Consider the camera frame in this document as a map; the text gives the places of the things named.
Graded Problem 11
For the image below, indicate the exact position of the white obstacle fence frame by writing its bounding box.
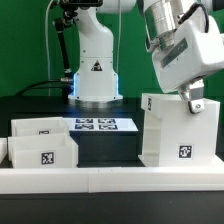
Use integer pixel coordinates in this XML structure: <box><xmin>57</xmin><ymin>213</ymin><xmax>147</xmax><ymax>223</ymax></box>
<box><xmin>0</xmin><ymin>138</ymin><xmax>224</xmax><ymax>194</ymax></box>

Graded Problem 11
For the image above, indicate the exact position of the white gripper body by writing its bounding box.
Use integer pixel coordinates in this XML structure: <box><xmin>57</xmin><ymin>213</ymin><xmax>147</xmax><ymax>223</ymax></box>
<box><xmin>151</xmin><ymin>6</ymin><xmax>224</xmax><ymax>93</ymax></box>

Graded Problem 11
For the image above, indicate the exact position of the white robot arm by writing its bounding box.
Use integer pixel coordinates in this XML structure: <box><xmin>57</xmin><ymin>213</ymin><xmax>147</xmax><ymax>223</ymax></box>
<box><xmin>59</xmin><ymin>0</ymin><xmax>224</xmax><ymax>114</ymax></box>

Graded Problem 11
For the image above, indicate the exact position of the white drawer tray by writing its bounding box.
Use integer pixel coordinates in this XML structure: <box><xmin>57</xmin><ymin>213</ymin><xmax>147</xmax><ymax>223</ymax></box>
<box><xmin>8</xmin><ymin>134</ymin><xmax>78</xmax><ymax>168</ymax></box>
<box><xmin>11</xmin><ymin>117</ymin><xmax>69</xmax><ymax>137</ymax></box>

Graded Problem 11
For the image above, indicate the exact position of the white front drawer tray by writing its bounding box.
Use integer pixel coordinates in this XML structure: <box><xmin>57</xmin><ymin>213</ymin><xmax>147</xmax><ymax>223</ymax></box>
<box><xmin>8</xmin><ymin>134</ymin><xmax>78</xmax><ymax>168</ymax></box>

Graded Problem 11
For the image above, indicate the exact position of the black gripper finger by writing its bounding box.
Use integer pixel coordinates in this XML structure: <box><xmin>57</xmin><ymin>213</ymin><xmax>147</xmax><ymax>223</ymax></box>
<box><xmin>178</xmin><ymin>79</ymin><xmax>205</xmax><ymax>114</ymax></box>

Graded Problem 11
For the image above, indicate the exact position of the white marker tag sheet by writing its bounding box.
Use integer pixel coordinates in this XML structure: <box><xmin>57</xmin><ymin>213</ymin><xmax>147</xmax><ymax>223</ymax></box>
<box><xmin>64</xmin><ymin>118</ymin><xmax>138</xmax><ymax>132</ymax></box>

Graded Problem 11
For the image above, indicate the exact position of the white drawer cabinet box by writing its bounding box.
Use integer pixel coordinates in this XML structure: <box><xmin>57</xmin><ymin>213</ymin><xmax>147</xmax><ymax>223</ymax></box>
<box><xmin>139</xmin><ymin>93</ymin><xmax>223</xmax><ymax>167</ymax></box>

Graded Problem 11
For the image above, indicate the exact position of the black cable bundle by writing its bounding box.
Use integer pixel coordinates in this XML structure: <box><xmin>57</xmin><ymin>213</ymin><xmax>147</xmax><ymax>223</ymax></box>
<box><xmin>15</xmin><ymin>0</ymin><xmax>75</xmax><ymax>98</ymax></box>

